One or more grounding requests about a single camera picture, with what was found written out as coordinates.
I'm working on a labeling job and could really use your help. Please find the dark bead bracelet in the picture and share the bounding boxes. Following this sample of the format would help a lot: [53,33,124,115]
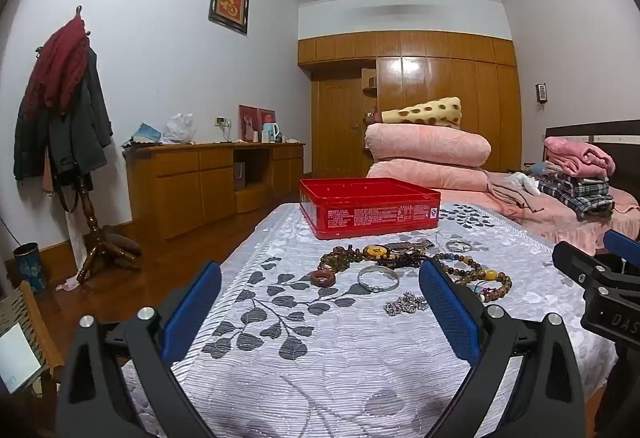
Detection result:
[377,253,426,272]

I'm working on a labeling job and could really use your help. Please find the pink folded blanket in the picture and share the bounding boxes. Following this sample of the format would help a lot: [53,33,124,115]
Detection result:
[544,136,616,179]

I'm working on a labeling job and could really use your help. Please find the grey leaf-print bedspread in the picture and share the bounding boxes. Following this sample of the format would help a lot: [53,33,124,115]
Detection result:
[120,202,618,438]

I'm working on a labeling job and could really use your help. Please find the silver chain bracelet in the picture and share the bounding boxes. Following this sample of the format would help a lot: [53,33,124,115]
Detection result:
[383,293,429,317]

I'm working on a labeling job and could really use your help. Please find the blue patterned trash bin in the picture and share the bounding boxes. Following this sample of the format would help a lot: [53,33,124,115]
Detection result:
[13,242,46,294]

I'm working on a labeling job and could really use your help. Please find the pink bedsheet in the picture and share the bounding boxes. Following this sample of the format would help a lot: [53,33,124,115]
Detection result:
[434,170,640,257]

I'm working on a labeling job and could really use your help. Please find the blue book stack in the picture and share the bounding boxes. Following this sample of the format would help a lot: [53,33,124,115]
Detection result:
[122,122,164,150]

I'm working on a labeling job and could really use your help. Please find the large silver bangle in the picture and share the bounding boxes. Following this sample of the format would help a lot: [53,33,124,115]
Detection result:
[357,266,401,294]

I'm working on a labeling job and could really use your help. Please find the white plastic bag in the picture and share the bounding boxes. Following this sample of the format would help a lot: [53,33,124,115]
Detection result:
[161,113,197,145]

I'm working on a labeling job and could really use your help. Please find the framed red wall picture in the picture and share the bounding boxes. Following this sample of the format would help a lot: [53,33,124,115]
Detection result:
[208,0,250,36]

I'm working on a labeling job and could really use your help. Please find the wooden sideboard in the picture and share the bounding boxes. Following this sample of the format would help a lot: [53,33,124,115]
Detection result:
[123,143,306,241]

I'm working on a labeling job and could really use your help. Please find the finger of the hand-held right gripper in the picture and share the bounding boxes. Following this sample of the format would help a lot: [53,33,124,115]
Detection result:
[603,230,640,266]
[552,241,621,301]

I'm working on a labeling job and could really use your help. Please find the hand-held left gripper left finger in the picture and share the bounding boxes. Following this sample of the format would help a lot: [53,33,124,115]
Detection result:
[56,260,223,438]

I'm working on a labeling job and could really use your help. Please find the wooden coat rack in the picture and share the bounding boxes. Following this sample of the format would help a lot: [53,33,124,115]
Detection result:
[57,5,139,283]

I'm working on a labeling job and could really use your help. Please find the multicoloured bead bracelet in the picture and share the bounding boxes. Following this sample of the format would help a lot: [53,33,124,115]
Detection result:
[432,252,490,277]

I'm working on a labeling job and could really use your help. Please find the red scarf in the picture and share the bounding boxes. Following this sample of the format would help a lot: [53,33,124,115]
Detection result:
[25,15,92,117]

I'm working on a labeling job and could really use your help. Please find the pink folded quilt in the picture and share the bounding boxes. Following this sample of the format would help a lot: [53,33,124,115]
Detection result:
[365,123,493,169]
[366,159,494,193]

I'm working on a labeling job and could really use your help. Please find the red picture with white figure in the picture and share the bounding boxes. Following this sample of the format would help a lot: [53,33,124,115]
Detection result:
[238,104,260,142]

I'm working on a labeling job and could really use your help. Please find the brown slippers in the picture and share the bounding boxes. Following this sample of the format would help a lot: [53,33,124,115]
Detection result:
[99,232,144,265]

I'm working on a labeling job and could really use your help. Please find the metal watch band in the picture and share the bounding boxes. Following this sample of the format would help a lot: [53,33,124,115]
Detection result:
[385,240,435,253]

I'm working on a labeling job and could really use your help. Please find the red picture behind kettle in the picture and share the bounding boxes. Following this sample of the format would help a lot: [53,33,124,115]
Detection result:
[257,108,277,141]

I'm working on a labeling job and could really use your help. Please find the wooden wardrobe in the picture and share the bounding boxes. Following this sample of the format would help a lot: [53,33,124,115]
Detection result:
[297,32,521,173]

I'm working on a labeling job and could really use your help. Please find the plaid folded clothes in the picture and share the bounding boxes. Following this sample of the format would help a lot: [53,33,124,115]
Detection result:
[537,172,616,219]

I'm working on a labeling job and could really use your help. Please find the dark wooden headboard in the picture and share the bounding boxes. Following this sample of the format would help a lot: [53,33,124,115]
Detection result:
[544,119,640,199]

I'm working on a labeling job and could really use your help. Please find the brown bracelet with yellow bead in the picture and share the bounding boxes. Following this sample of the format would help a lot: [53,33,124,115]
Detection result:
[469,268,514,303]

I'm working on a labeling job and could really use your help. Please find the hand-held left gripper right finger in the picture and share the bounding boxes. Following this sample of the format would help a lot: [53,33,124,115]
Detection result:
[417,259,586,438]

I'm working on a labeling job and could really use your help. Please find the wooden door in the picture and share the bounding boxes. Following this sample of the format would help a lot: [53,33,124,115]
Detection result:
[311,78,369,179]

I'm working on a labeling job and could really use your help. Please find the wooden chair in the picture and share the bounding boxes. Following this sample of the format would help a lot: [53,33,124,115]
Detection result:
[0,280,64,438]

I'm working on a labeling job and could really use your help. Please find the red tin box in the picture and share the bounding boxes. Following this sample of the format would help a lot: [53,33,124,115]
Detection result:
[298,177,441,241]

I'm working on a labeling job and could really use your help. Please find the brown bead necklace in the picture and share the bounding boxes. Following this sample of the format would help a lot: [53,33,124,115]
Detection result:
[318,245,367,275]

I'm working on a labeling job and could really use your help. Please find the beige crumpled cloth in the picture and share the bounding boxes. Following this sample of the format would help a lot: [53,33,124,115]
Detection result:
[487,170,542,209]

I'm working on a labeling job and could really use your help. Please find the yellow spotted pillow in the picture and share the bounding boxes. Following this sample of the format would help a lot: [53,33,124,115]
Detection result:
[372,96,463,131]

